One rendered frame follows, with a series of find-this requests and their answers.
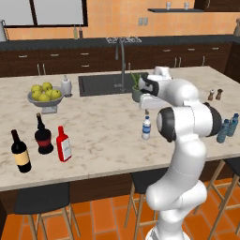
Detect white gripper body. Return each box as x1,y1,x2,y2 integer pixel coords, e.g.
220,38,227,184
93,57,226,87
139,93,172,111

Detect clear plastic water bottle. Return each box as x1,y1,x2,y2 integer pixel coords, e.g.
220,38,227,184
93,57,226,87
142,115,153,142

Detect green potted plant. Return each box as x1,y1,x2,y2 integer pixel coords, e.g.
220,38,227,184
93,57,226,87
130,71,145,104

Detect grey sink tap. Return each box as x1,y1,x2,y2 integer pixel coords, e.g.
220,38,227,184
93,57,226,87
114,38,132,94

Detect dark sink basin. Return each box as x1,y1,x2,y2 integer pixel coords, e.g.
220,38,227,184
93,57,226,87
77,71,150,98

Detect white-topped salt shaker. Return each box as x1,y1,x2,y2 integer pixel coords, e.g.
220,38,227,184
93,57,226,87
207,89,217,102

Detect dark pepper shaker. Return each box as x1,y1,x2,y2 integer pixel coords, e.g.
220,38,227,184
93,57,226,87
215,88,224,101

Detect hob with grey grates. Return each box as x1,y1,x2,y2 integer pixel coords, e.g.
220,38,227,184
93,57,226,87
105,36,143,45

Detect black seat wooden stool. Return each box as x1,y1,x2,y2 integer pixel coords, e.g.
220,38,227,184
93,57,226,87
192,157,240,240
124,167,170,240
13,182,82,240

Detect blue plastic bottle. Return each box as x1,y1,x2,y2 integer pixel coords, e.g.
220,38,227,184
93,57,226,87
227,112,240,138
216,118,231,144

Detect dark wood island cabinet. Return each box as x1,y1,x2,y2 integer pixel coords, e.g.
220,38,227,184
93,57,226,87
0,158,240,216

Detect red bottle white label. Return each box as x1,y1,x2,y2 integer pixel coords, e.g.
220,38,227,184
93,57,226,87
55,125,73,163

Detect yellow-green apple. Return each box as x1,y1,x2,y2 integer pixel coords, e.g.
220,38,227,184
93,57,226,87
37,93,52,103
41,82,53,92
30,90,43,101
50,89,63,101
30,83,43,94

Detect dark wood cupboard run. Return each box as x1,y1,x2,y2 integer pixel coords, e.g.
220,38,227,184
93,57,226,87
0,35,240,83

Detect grey fruit bowl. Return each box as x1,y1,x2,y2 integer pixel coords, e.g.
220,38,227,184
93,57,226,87
26,85,67,115

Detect round dark bottle red label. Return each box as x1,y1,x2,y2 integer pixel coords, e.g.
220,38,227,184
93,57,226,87
34,112,54,156

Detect dark wine bottle yellow label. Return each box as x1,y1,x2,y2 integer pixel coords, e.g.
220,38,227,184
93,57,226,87
10,128,33,174

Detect grey wall socket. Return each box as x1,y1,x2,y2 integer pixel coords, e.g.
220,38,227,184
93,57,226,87
138,16,149,27

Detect dark wall shelf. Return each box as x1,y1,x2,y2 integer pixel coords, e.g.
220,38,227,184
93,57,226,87
147,7,205,14

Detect dark wood wall cupboard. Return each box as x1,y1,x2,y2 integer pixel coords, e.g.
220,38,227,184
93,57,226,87
193,0,240,13

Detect window with dark frame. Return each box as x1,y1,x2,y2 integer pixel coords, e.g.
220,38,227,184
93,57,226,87
0,0,89,28

